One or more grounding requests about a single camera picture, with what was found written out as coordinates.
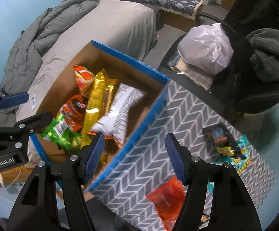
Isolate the green snack bag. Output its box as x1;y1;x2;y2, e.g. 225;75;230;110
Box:
40;113;82;154

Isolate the white-backed snack bag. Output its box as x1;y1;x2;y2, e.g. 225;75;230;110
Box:
91;84;146;146

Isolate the red-orange snack bag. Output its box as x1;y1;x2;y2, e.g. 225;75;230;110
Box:
146;176;185;230

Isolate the black cartoon snack bag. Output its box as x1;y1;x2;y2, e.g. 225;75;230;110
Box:
203;123;242;159

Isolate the orange Chinese snack bag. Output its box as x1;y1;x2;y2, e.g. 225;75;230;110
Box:
56;93;88;132

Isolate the teal cartoon snack bag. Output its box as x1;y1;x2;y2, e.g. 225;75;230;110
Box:
206;134;253;195

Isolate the gold biscuit pack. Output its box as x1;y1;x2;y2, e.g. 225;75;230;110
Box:
80;68;120;148

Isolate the orange noodle snack pack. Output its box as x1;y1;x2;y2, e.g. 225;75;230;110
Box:
73;65;94;98

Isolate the grey quilted duvet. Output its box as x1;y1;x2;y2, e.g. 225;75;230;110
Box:
0;0;101;128

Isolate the checked seat cushion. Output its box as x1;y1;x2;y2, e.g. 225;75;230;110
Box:
167;52;214;91

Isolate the blue-edged cardboard box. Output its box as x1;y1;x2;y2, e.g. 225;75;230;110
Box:
28;39;171;193

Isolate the white plastic bag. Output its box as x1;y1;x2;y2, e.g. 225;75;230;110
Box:
178;23;233;75

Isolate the bed with grey sheet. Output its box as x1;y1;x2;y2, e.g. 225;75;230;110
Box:
15;0;157;121

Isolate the grey fleece blanket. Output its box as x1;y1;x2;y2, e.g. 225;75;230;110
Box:
246;28;279;82

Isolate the black office chair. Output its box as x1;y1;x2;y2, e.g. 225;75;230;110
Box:
159;0;279;122

